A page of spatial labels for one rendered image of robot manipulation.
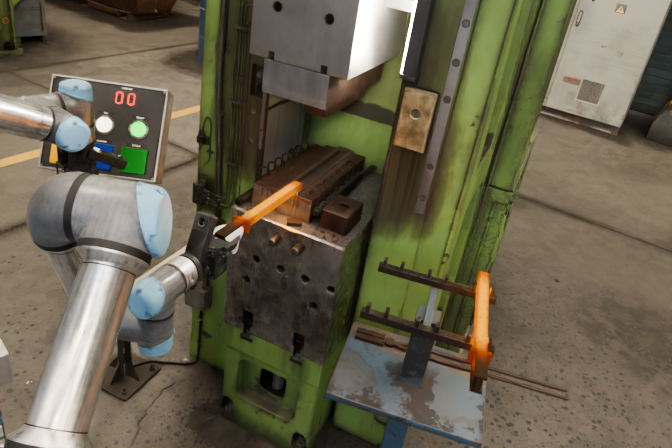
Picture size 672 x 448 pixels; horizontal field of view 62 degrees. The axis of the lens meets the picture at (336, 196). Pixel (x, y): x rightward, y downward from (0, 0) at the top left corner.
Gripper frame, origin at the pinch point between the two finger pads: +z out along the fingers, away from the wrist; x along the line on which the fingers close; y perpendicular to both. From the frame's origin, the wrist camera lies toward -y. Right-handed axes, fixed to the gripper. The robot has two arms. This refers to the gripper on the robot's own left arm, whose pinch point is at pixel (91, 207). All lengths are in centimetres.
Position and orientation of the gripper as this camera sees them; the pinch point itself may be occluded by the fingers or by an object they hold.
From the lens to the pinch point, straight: 167.8
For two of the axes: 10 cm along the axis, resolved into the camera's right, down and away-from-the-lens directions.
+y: -7.2, 2.2, -6.5
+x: 6.7, 4.3, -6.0
